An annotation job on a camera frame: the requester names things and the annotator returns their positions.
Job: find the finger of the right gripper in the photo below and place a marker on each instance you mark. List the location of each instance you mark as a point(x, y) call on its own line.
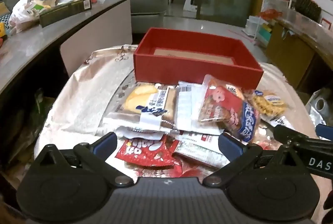
point(324, 132)
point(288, 136)

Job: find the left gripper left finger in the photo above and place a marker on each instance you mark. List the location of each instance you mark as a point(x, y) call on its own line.
point(94, 156)

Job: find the silver foil bag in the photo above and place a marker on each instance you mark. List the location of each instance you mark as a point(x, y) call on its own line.
point(319, 107)

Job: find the grey sofa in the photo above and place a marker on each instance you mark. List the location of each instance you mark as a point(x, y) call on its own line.
point(148, 7)

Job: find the wooden side cabinet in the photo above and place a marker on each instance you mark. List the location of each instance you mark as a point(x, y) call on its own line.
point(304, 57)

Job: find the red snack packet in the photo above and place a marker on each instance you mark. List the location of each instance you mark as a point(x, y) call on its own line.
point(146, 152)

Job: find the white plastic bag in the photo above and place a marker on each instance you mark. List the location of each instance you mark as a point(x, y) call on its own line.
point(27, 12)

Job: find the green white biscuit packet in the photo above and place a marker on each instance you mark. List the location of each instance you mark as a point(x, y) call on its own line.
point(200, 154)

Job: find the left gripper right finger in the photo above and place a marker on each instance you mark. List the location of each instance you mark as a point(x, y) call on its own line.
point(240, 156)

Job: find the dark green long box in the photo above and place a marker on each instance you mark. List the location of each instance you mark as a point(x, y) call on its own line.
point(63, 11)

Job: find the floral tablecloth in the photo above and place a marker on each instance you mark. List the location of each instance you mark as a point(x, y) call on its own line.
point(80, 113)

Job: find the red cardboard box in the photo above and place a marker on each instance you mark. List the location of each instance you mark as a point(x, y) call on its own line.
point(168, 56)

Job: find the yellow waffle packet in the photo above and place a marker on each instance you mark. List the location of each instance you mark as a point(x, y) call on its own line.
point(268, 103)

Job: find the yellow bread snack packet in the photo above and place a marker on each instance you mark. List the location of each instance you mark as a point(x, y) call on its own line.
point(152, 105)

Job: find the red blue cake packet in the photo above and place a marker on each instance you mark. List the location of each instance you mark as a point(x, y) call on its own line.
point(225, 103)

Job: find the white spicy strip packet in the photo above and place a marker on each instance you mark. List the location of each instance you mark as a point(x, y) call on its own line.
point(189, 102)

